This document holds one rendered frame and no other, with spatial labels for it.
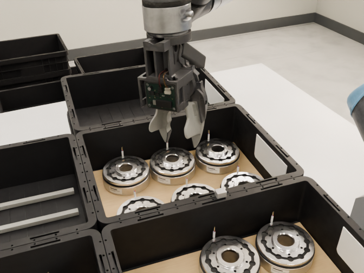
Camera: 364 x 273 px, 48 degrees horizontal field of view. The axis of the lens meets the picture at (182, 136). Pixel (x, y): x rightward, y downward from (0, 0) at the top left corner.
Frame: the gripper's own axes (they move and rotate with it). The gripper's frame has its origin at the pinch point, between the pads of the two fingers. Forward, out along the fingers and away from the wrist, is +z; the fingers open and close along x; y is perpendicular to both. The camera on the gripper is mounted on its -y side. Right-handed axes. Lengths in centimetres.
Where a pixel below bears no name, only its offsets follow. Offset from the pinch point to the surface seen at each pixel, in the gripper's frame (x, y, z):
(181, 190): -1.8, -1.8, 14.1
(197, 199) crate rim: 5.7, 6.6, 8.1
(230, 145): 1.6, -21.6, 13.5
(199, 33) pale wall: -130, -297, 67
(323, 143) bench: 19, -58, 29
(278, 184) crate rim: 17.5, -3.6, 8.9
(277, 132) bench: 4, -58, 28
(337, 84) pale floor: 2, -258, 88
